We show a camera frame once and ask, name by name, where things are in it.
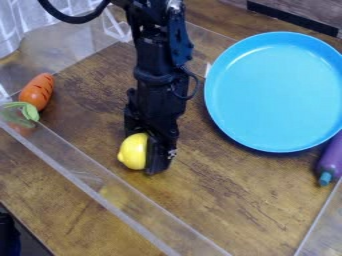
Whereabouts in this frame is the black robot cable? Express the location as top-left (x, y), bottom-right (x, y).
top-left (36, 0), bottom-right (112, 25)

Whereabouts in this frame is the purple toy eggplant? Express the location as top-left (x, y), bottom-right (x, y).
top-left (316, 130), bottom-right (342, 186)

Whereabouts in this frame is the orange toy carrot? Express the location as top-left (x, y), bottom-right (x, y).
top-left (4, 73), bottom-right (54, 122)

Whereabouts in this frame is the yellow toy lemon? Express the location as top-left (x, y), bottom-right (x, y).
top-left (117, 133), bottom-right (148, 170)

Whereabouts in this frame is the round blue plastic tray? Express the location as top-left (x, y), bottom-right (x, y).
top-left (204, 31), bottom-right (342, 153)

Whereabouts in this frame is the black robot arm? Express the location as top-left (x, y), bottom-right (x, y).
top-left (109, 0), bottom-right (195, 175)

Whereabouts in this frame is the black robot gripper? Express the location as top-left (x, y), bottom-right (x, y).
top-left (124, 68), bottom-right (189, 175)

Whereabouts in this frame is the grey patterned curtain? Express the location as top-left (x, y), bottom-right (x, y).
top-left (0, 0), bottom-right (111, 60)

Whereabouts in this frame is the dark wooden board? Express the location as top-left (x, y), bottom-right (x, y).
top-left (247, 0), bottom-right (342, 38)

